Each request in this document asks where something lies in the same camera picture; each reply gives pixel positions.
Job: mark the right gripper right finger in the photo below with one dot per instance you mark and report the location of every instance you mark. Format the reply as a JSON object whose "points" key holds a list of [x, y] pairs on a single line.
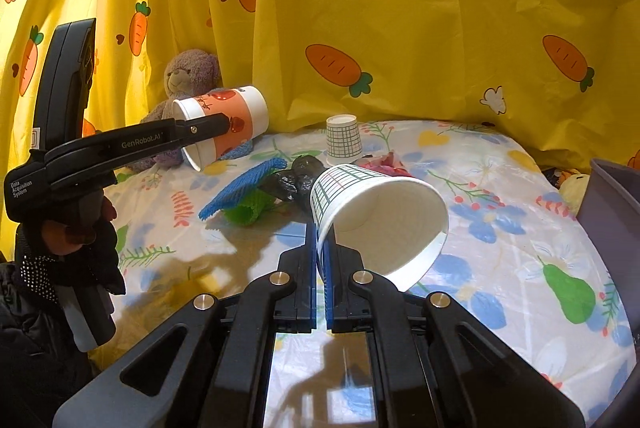
{"points": [[433, 364]]}

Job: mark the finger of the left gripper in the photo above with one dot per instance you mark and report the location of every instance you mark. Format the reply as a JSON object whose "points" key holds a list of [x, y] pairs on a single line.
{"points": [[194, 130]]}

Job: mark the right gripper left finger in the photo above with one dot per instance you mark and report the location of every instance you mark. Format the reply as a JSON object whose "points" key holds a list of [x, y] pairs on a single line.
{"points": [[208, 365]]}

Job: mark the small orange paper cup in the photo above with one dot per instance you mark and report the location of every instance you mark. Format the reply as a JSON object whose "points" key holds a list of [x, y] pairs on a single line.
{"points": [[249, 118]]}

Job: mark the green foam net sleeve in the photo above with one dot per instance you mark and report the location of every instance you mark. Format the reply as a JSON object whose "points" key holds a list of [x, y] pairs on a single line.
{"points": [[249, 208]]}

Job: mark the black plastic bag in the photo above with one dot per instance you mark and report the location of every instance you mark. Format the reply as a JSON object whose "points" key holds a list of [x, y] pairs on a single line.
{"points": [[294, 184]]}

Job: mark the grid pattern paper cup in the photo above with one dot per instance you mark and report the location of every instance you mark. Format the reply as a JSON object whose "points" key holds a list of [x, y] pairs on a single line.
{"points": [[398, 225]]}

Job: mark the small grid paper cup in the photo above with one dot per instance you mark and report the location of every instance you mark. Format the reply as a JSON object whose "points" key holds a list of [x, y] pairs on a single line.
{"points": [[343, 141]]}

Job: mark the red snack wrapper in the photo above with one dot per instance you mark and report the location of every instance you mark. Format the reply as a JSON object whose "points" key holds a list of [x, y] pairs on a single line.
{"points": [[388, 164]]}

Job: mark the gloved left hand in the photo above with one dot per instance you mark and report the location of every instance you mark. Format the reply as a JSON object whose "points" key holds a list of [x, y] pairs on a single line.
{"points": [[68, 262]]}

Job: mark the blue plush monster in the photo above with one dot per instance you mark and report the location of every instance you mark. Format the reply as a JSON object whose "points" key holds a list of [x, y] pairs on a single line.
{"points": [[244, 149]]}

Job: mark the purple teddy bear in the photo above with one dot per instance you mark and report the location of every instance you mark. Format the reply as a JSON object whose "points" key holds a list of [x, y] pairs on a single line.
{"points": [[189, 74]]}

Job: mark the floral white bed sheet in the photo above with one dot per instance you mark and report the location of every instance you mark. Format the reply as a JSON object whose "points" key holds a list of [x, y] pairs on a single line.
{"points": [[515, 256]]}

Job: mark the yellow plush toy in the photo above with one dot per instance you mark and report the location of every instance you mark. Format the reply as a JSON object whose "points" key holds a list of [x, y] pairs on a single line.
{"points": [[571, 184]]}

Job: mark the grey plastic bin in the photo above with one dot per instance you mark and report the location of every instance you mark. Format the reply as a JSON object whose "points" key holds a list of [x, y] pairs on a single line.
{"points": [[610, 215]]}

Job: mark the yellow carrot print curtain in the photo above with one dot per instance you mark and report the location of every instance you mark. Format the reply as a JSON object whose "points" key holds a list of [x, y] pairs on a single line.
{"points": [[561, 77]]}

